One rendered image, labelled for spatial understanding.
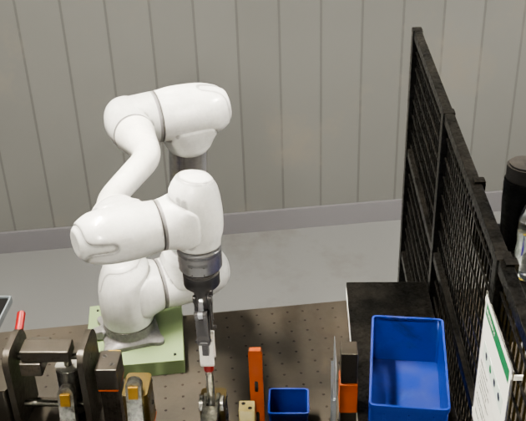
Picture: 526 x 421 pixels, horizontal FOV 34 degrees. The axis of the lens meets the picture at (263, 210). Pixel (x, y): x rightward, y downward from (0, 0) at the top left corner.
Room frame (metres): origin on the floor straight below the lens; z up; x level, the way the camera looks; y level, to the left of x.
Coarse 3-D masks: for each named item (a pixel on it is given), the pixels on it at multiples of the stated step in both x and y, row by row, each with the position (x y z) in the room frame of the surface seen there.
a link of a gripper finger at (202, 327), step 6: (204, 312) 1.37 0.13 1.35; (198, 318) 1.38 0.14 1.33; (204, 318) 1.38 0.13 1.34; (198, 324) 1.38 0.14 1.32; (204, 324) 1.38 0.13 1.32; (198, 330) 1.38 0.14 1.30; (204, 330) 1.38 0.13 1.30; (198, 336) 1.38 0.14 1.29; (204, 336) 1.38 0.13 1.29; (198, 342) 1.39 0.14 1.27
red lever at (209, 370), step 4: (204, 368) 1.43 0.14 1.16; (208, 368) 1.42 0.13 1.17; (212, 368) 1.42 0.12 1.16; (208, 372) 1.42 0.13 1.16; (212, 372) 1.43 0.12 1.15; (208, 376) 1.43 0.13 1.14; (212, 376) 1.43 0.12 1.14; (208, 380) 1.43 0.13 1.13; (212, 380) 1.43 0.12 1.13; (208, 384) 1.43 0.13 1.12; (212, 384) 1.43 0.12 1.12; (208, 388) 1.43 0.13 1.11; (212, 388) 1.43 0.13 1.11; (208, 392) 1.43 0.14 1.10; (212, 392) 1.43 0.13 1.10; (208, 396) 1.43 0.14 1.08; (212, 396) 1.42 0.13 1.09; (208, 400) 1.43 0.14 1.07; (212, 400) 1.42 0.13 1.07; (208, 404) 1.43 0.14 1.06; (212, 404) 1.42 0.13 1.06
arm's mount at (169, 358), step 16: (96, 320) 2.15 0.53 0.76; (160, 320) 2.14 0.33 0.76; (176, 320) 2.14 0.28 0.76; (176, 336) 2.06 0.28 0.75; (128, 352) 2.00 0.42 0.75; (144, 352) 1.99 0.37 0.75; (160, 352) 1.99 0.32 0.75; (176, 352) 1.99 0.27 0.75; (128, 368) 1.94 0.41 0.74; (144, 368) 1.94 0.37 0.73; (160, 368) 1.95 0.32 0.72; (176, 368) 1.95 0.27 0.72
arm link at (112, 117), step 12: (120, 96) 2.01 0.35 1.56; (132, 96) 1.99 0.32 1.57; (144, 96) 1.97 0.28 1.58; (156, 96) 1.97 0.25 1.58; (108, 108) 1.97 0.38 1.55; (120, 108) 1.93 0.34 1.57; (132, 108) 1.92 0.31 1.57; (144, 108) 1.93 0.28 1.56; (156, 108) 1.94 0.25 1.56; (108, 120) 1.92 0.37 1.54; (156, 120) 1.93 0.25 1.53; (108, 132) 1.90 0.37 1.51; (156, 132) 1.92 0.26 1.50
